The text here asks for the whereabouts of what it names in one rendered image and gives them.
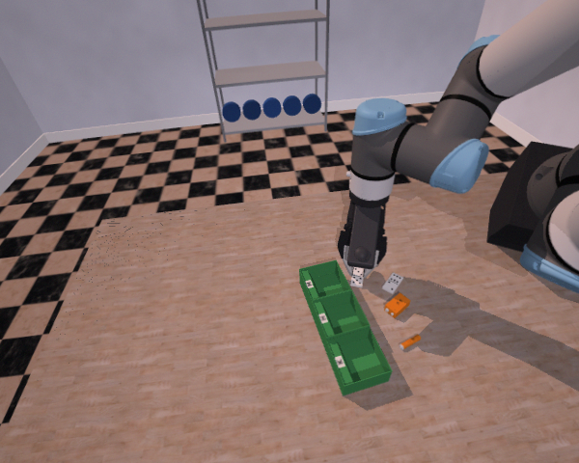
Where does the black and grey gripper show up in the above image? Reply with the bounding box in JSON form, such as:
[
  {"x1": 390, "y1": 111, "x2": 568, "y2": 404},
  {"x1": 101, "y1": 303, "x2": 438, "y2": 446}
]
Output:
[{"x1": 338, "y1": 189, "x2": 390, "y2": 276}]

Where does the white domino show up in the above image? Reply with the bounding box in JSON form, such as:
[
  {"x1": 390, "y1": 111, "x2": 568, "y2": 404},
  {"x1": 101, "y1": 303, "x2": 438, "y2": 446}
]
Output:
[
  {"x1": 382, "y1": 272, "x2": 403, "y2": 294},
  {"x1": 350, "y1": 267, "x2": 365, "y2": 287}
]

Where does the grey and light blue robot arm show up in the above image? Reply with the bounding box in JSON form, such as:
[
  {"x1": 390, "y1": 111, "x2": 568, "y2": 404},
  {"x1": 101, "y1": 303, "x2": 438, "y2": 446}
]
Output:
[{"x1": 346, "y1": 0, "x2": 579, "y2": 293}]

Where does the green rack of three bins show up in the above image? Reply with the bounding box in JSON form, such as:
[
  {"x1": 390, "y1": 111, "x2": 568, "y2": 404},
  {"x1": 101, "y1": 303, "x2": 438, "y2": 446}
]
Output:
[{"x1": 299, "y1": 260, "x2": 392, "y2": 396}]

